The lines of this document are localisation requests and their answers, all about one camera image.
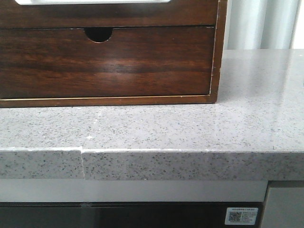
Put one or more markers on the dark wooden drawer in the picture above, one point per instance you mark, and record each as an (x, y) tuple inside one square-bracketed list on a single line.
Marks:
[(46, 63), (172, 13)]

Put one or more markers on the dark wooden drawer cabinet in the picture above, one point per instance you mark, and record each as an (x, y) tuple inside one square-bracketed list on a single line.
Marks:
[(102, 34)]

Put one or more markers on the white QR code sticker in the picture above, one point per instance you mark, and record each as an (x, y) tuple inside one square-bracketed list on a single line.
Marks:
[(241, 216)]

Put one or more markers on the white panel under counter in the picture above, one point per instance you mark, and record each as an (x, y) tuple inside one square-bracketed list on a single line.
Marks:
[(80, 190)]

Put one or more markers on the grey cabinet door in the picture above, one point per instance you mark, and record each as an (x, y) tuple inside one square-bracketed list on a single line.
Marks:
[(284, 206)]

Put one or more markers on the black glass oven door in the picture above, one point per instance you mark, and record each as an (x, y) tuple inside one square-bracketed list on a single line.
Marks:
[(122, 215)]

